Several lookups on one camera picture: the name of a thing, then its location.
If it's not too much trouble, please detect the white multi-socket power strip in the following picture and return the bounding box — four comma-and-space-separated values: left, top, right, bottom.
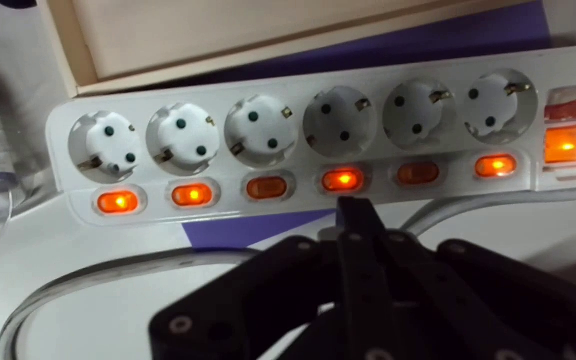
45, 49, 576, 227

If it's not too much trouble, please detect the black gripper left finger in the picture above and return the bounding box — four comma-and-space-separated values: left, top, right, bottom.
147, 237, 338, 360

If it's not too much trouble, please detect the white power strip cable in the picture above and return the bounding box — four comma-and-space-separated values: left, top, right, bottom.
0, 185, 576, 360

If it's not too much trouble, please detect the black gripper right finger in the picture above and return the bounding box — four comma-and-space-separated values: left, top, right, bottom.
335, 199, 576, 360

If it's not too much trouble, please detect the light wooden tray frame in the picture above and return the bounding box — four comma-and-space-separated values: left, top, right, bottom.
35, 0, 526, 99

